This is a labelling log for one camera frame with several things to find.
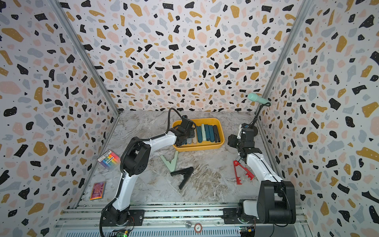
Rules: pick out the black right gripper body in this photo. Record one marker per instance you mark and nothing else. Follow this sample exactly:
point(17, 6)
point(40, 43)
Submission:
point(238, 143)

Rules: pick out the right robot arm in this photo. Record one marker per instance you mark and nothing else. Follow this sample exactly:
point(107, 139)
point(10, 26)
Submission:
point(276, 198)

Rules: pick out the highlighter pen pack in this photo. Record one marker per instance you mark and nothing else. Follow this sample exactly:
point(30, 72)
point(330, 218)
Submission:
point(109, 160)

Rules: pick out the light green pliers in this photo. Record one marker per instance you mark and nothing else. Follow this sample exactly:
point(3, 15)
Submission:
point(171, 165)
point(204, 138)

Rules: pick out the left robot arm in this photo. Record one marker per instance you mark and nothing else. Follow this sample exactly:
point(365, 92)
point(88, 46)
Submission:
point(134, 161)

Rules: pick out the open light green pliers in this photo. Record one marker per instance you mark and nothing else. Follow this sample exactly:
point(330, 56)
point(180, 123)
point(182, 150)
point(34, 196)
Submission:
point(171, 165)

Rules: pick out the pink card pack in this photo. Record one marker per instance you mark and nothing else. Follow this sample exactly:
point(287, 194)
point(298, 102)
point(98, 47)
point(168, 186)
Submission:
point(98, 190)

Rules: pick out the open black pliers centre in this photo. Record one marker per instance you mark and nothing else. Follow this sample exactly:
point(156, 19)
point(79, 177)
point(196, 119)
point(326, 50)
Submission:
point(186, 173)

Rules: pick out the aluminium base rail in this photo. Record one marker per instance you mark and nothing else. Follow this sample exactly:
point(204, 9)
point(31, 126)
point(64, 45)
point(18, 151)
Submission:
point(176, 220)

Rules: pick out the teal pliers moved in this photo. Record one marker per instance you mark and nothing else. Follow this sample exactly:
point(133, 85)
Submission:
point(211, 133)
point(207, 132)

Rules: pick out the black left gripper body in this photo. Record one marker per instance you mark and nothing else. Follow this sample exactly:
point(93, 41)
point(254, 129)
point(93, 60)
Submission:
point(191, 135)

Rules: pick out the yellow storage box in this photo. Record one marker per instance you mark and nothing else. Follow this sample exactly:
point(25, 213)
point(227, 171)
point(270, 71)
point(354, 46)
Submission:
point(204, 145)

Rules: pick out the beige pliers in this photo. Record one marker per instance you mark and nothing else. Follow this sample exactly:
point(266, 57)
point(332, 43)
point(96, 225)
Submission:
point(194, 139)

